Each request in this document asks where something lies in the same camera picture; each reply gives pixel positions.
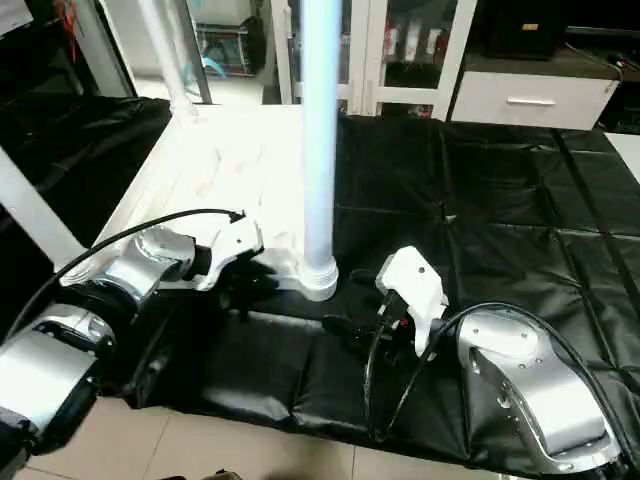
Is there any white plastic table top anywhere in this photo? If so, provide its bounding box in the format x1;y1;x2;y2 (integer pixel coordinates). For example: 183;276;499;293
58;102;341;304

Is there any light blue plastic stand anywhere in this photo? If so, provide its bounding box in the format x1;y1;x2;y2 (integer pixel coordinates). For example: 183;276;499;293
182;54;226;81

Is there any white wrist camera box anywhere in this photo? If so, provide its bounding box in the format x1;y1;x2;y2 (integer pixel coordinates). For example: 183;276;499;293
194;212;266;292
375;245;450;357

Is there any black mat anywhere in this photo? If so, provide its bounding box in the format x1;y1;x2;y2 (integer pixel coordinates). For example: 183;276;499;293
0;94;640;476

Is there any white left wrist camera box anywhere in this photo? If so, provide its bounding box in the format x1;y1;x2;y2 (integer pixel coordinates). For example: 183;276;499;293
194;212;266;292

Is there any black TV stand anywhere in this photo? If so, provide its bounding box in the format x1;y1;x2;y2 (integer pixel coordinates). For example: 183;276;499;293
564;24;640;81

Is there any white drawer unit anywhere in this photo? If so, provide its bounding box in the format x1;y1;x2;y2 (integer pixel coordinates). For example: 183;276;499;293
449;69;621;132

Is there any black box with orange label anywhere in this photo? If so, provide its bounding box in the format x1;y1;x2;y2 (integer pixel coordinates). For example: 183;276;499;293
484;0;569;61

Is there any white glass-door cabinet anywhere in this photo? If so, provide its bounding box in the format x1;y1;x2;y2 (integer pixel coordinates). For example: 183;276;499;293
272;0;479;121

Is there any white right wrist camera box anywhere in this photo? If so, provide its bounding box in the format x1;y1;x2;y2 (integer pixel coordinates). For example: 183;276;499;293
375;245;450;357

